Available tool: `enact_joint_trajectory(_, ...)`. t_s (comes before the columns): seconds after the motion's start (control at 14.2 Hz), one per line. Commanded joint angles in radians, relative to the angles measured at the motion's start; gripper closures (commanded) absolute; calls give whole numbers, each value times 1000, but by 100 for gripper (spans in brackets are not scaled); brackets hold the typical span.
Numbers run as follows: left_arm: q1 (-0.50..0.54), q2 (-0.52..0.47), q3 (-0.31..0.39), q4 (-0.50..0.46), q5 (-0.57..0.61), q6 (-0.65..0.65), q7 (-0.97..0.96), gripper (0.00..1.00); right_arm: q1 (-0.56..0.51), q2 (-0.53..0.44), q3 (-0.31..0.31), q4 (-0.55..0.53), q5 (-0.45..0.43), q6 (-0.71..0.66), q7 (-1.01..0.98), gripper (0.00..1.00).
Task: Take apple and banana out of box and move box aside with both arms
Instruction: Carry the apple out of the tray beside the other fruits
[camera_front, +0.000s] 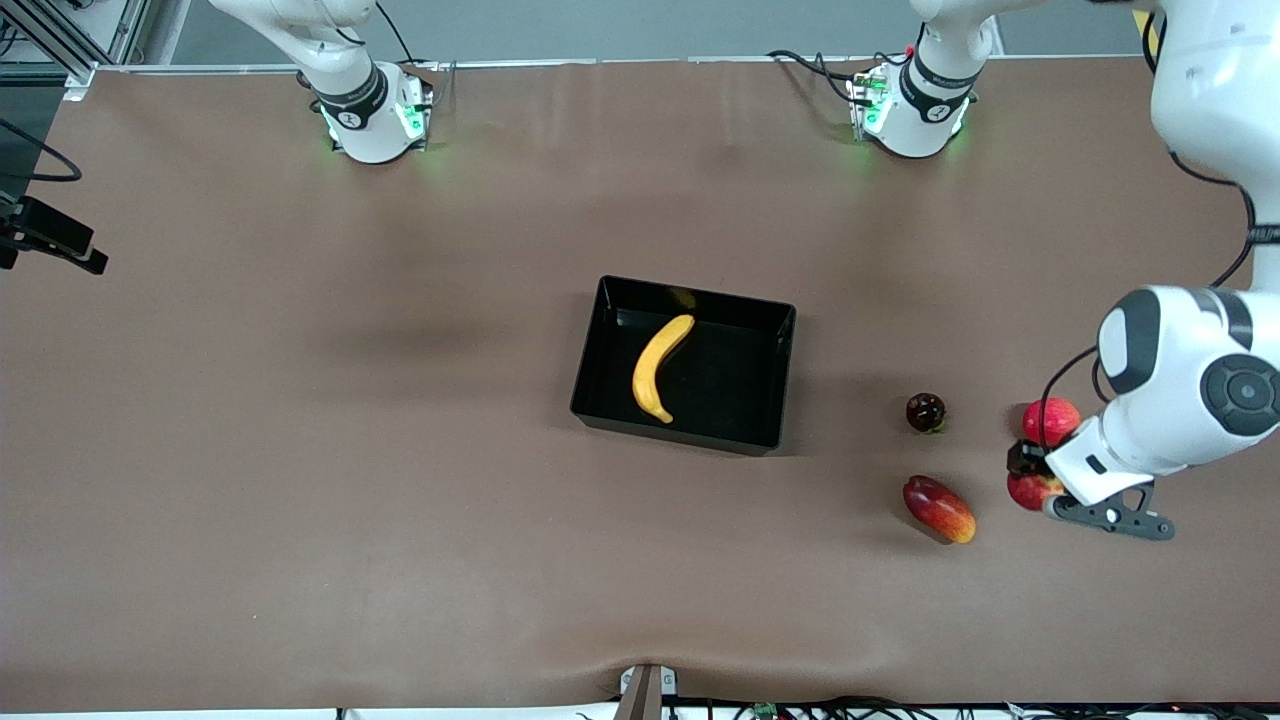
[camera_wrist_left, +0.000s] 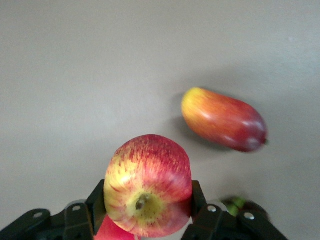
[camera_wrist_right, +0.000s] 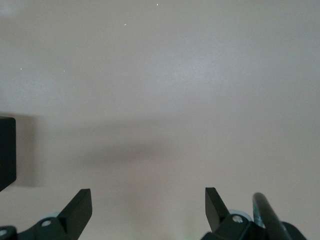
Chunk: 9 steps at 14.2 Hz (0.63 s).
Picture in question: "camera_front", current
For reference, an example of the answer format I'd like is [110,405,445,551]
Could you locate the red apple with yellow patch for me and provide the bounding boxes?
[1007,470,1067,512]

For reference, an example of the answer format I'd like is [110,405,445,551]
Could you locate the black rectangular plastic box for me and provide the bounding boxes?
[570,275,798,457]

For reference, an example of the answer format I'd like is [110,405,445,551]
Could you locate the yellow banana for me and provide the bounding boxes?
[631,314,697,425]

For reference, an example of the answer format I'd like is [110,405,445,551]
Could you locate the smooth red peach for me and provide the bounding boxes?
[1022,397,1083,448]

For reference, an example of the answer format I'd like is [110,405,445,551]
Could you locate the red yellow mango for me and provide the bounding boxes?
[903,475,977,545]

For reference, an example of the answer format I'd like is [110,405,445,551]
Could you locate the brown table mat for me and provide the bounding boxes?
[0,55,1280,713]

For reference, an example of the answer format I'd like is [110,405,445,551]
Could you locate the aluminium frame with diagonal strut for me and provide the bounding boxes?
[0,0,151,101]

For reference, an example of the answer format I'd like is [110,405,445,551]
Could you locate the black right arm base cable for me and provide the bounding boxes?
[375,0,419,65]

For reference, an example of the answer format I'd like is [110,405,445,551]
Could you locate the black arm base cable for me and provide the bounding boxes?
[375,0,419,65]
[765,48,861,106]

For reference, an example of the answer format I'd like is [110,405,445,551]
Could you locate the black left arm base cable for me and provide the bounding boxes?
[765,48,861,106]

